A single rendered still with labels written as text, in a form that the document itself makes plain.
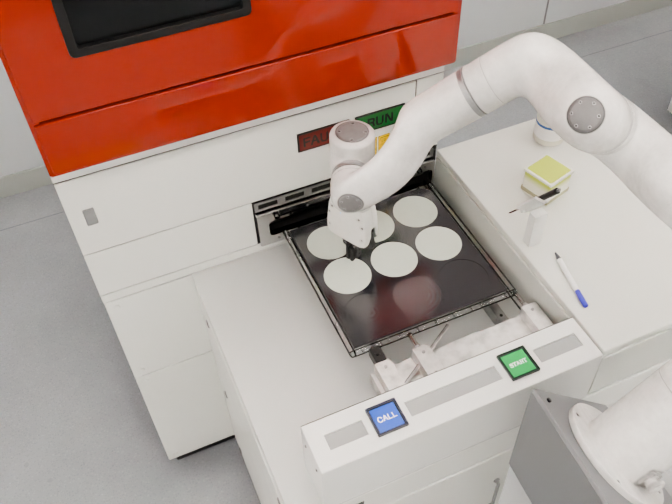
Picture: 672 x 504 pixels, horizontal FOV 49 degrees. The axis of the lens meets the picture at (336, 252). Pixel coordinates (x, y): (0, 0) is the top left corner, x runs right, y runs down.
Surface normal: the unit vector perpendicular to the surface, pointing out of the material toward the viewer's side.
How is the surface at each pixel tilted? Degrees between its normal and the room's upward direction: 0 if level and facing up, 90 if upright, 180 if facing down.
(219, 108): 90
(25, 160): 90
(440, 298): 0
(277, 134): 90
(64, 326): 0
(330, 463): 0
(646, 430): 50
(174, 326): 90
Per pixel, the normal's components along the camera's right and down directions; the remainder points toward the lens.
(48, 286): -0.03, -0.67
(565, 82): -0.69, -0.57
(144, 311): 0.40, 0.67
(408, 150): 0.52, 0.20
